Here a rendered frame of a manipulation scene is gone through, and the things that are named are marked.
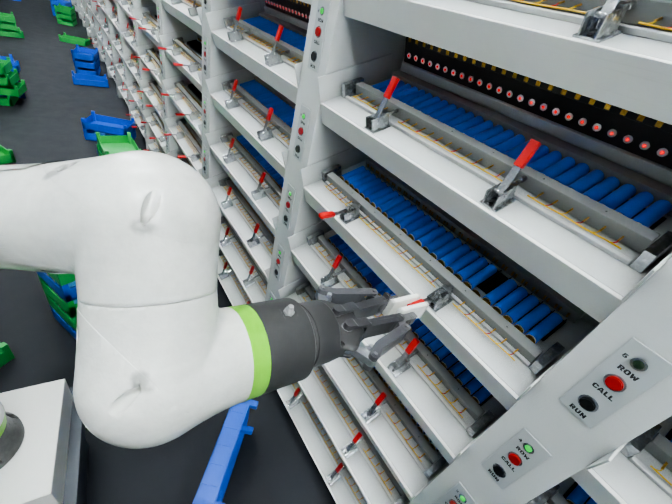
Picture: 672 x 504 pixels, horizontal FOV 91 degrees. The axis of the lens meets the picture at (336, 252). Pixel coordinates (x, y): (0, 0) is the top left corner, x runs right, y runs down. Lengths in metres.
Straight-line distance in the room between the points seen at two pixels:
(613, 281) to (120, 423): 0.48
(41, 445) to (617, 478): 1.04
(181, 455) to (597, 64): 1.37
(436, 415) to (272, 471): 0.76
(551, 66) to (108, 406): 0.52
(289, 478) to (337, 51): 1.24
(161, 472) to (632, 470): 1.18
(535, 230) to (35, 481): 1.02
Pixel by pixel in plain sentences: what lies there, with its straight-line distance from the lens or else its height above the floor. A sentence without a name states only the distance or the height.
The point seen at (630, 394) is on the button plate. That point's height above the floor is 1.02.
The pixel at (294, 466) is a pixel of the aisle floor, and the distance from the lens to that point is 1.36.
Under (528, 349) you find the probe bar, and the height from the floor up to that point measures 0.94.
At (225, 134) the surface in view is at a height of 0.76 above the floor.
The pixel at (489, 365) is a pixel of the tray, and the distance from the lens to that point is 0.57.
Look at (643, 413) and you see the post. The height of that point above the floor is 1.01.
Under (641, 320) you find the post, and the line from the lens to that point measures 0.46.
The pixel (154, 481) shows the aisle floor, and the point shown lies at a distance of 1.35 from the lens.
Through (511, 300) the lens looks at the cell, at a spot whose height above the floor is 0.96.
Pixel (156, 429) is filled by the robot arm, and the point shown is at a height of 1.00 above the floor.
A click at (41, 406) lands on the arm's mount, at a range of 1.11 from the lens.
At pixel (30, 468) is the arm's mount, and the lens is 1.04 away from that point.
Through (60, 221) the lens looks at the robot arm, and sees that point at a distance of 0.30.
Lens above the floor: 1.27
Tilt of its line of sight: 36 degrees down
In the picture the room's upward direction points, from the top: 17 degrees clockwise
